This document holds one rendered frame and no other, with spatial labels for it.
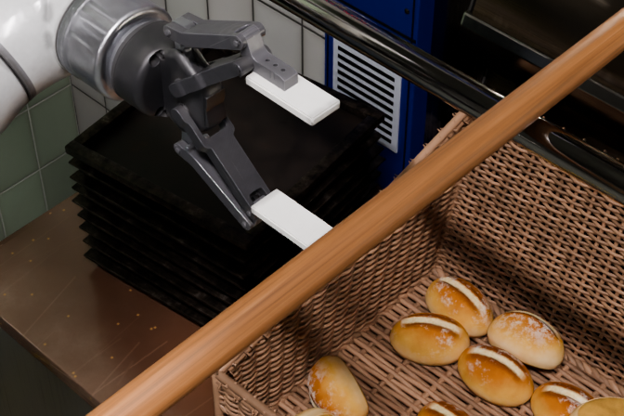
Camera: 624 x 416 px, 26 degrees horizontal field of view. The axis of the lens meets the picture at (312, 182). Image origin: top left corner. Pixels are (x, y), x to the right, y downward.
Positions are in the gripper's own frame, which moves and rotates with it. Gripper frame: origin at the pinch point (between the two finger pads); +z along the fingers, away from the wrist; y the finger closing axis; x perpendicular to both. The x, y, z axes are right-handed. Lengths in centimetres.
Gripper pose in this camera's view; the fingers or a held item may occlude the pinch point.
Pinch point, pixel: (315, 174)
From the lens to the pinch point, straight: 103.2
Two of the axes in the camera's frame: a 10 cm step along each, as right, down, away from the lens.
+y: 0.0, 7.2, 6.9
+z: 7.2, 4.8, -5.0
